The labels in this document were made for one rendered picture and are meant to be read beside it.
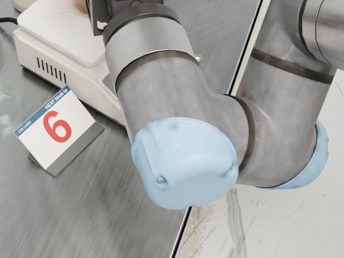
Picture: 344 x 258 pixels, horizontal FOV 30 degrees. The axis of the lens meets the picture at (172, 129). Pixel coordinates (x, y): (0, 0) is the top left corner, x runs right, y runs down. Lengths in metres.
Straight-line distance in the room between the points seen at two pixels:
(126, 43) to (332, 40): 0.17
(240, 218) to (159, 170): 0.30
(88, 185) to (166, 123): 0.30
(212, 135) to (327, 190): 0.34
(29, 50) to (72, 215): 0.21
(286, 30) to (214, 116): 0.10
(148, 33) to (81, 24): 0.27
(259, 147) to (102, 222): 0.27
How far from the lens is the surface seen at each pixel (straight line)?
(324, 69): 0.55
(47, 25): 0.80
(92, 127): 0.80
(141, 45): 0.53
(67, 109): 0.79
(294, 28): 0.53
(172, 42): 0.53
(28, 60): 0.84
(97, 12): 0.62
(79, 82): 0.79
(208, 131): 0.48
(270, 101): 0.54
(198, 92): 0.50
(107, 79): 0.77
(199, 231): 0.74
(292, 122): 0.55
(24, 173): 0.78
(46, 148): 0.78
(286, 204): 0.78
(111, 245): 0.73
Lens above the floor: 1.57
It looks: 56 degrees down
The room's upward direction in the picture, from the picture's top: 7 degrees clockwise
